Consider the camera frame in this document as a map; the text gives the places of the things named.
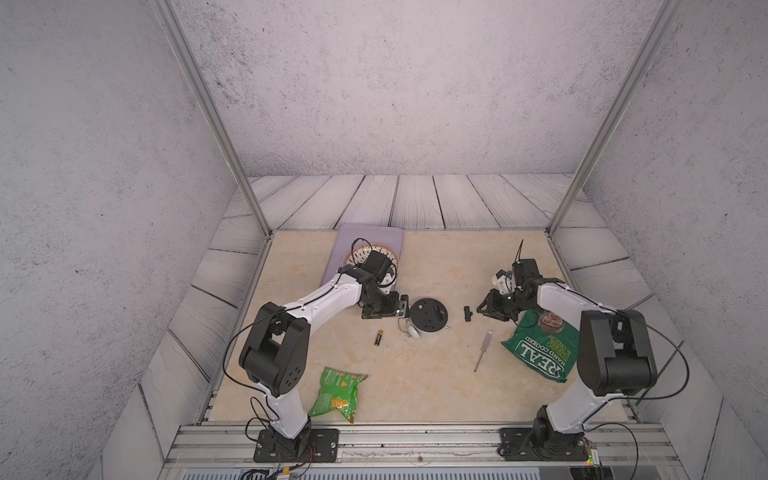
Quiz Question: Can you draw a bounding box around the clear handled screwdriver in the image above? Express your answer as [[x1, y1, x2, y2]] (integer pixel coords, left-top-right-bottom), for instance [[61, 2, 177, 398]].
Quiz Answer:
[[473, 330, 494, 372]]

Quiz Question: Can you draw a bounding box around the white alarm clock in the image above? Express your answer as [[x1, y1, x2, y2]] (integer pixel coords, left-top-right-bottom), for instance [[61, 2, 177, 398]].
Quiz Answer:
[[398, 298, 449, 339]]

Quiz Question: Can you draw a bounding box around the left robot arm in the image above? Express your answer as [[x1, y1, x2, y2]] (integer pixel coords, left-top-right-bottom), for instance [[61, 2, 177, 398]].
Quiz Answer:
[[238, 250, 408, 454]]

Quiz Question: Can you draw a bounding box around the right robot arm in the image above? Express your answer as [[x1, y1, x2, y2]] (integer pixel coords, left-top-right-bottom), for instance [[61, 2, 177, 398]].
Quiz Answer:
[[477, 259, 658, 459]]

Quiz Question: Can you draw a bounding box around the patterned bowl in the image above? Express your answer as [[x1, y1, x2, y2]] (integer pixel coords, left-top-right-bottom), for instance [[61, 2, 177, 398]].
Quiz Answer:
[[342, 242, 399, 267]]

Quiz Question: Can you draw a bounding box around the dark green chips bag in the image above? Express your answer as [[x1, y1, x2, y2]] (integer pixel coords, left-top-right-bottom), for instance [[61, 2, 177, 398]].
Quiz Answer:
[[502, 309, 579, 383]]

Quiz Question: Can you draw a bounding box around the lavender tray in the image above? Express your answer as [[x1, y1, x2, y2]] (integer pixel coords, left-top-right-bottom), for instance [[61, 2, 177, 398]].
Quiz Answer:
[[321, 224, 405, 291]]

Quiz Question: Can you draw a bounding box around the light green snack bag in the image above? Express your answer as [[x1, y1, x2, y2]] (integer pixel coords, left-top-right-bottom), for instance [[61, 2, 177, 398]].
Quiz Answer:
[[308, 367, 368, 424]]

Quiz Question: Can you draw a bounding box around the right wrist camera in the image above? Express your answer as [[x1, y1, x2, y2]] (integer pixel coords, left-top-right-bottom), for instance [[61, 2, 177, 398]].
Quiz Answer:
[[492, 270, 515, 295]]

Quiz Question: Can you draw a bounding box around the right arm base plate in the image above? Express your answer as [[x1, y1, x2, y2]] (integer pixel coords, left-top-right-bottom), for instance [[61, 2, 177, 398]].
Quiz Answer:
[[497, 427, 590, 462]]

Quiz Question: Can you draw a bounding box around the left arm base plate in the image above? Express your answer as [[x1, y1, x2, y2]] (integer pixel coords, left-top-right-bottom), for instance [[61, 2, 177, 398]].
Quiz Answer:
[[253, 427, 340, 464]]

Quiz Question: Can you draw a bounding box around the aluminium front rail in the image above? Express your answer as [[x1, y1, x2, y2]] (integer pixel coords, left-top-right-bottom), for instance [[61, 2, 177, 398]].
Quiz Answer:
[[164, 422, 688, 479]]

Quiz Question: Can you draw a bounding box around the right metal frame post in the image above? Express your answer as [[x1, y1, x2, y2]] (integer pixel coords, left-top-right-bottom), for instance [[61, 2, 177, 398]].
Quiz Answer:
[[546, 0, 684, 239]]

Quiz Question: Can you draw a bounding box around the metal frame post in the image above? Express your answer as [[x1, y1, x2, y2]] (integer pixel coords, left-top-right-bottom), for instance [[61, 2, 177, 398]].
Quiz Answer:
[[546, 0, 684, 239], [151, 0, 273, 238]]

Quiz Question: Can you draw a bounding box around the left metal frame post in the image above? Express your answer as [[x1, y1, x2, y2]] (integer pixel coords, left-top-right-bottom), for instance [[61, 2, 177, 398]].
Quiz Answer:
[[151, 0, 273, 238]]

